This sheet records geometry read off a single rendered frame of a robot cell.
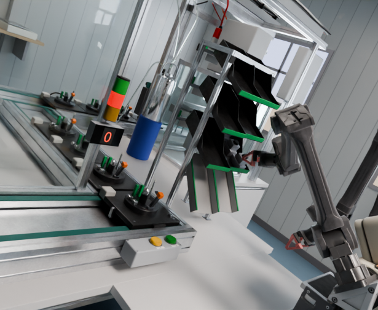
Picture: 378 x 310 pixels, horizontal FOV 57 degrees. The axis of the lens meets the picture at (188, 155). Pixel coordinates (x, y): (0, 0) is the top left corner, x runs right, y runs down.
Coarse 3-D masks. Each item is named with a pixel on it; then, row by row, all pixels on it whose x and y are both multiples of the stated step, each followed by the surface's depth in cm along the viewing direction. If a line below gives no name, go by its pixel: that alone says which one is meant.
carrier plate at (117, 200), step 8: (120, 192) 143; (128, 192) 146; (104, 200) 134; (112, 200) 133; (120, 200) 136; (120, 208) 130; (160, 208) 144; (120, 216) 127; (128, 216) 126; (136, 216) 129; (144, 216) 131; (152, 216) 134; (160, 216) 137; (128, 224) 123; (136, 224) 123; (144, 224) 126; (152, 224) 129; (168, 224) 135; (176, 224) 139
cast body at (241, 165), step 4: (232, 156) 163; (236, 156) 159; (240, 156) 157; (232, 160) 160; (236, 160) 159; (240, 160) 157; (248, 160) 159; (236, 164) 159; (240, 164) 158; (244, 164) 160; (240, 168) 158; (244, 168) 160
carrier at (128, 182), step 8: (104, 160) 154; (112, 160) 152; (96, 168) 150; (104, 168) 155; (112, 168) 152; (96, 176) 148; (104, 176) 147; (112, 176) 150; (120, 176) 154; (128, 176) 163; (96, 184) 141; (104, 184) 144; (112, 184) 147; (120, 184) 151; (128, 184) 154; (136, 184) 158
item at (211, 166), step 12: (192, 120) 156; (192, 132) 154; (204, 132) 162; (216, 132) 161; (204, 144) 155; (216, 144) 160; (204, 156) 145; (216, 156) 154; (216, 168) 146; (228, 168) 149
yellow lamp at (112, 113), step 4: (108, 108) 121; (112, 108) 121; (116, 108) 122; (104, 112) 123; (108, 112) 122; (112, 112) 122; (116, 112) 122; (104, 116) 122; (108, 116) 122; (112, 116) 122; (116, 116) 123; (108, 120) 122; (112, 120) 123; (116, 120) 125
